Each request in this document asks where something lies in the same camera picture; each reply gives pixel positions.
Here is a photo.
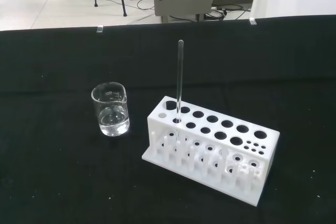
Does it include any white test tube rack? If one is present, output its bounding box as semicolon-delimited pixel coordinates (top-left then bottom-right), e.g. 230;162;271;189
141;95;281;207

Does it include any glass beaker with water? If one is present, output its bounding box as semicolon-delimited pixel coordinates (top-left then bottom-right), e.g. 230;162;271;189
91;82;130;137

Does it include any black bench cloth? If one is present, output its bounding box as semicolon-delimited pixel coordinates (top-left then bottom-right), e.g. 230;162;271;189
0;14;336;224

